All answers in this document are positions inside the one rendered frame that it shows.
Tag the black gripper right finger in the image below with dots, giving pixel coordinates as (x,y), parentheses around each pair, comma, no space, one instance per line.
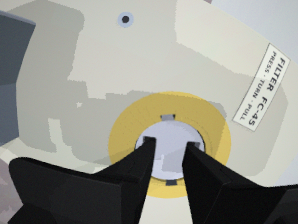
(218,195)

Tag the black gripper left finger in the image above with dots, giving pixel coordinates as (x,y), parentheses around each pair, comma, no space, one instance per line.
(115,195)

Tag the white cylinder with two slots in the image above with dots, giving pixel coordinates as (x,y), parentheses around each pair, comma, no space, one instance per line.
(171,138)

